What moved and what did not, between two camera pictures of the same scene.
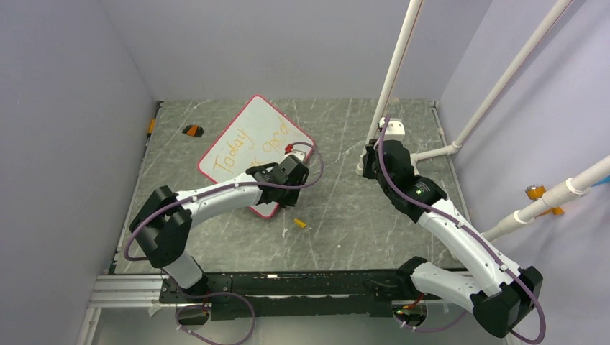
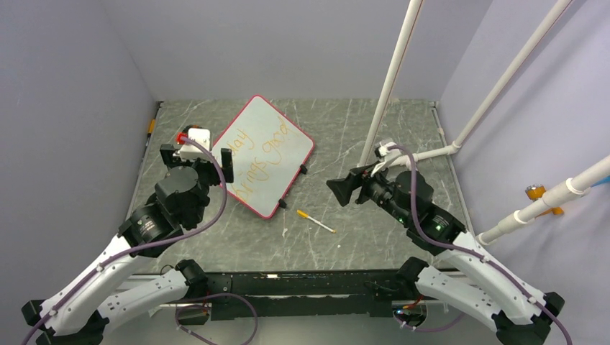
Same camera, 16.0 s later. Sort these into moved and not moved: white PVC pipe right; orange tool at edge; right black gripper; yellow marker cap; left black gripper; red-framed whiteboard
Moved: right black gripper; left black gripper; yellow marker cap
Not moved: orange tool at edge; white PVC pipe right; red-framed whiteboard
